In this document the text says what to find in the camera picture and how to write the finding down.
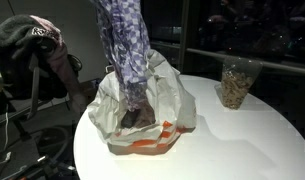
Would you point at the white orange plastic bag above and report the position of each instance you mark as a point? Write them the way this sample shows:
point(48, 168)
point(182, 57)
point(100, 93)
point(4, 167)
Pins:
point(174, 107)

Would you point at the purple checkered cloth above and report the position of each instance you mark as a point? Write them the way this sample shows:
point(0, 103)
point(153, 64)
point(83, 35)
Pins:
point(125, 41)

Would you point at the clear bag of snacks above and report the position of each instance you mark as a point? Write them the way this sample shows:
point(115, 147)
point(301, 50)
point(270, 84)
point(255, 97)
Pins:
point(237, 78)

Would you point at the window handrail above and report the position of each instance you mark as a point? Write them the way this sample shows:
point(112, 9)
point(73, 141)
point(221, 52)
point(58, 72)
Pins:
point(267, 64)

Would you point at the clothes on chair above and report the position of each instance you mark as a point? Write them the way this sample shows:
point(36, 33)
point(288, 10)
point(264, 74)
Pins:
point(28, 41)

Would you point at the window frame post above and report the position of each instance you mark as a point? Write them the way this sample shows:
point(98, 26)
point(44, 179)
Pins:
point(183, 35)

